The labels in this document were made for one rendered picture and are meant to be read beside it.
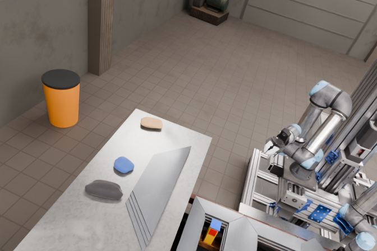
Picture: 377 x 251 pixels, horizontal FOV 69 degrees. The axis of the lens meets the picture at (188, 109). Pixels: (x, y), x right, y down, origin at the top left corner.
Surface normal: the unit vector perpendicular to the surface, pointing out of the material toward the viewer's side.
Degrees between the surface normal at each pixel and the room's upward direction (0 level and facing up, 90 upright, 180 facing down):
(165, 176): 0
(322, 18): 90
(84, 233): 0
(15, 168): 0
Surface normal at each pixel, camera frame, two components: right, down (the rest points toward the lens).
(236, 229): 0.22, -0.78
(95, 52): -0.32, 0.51
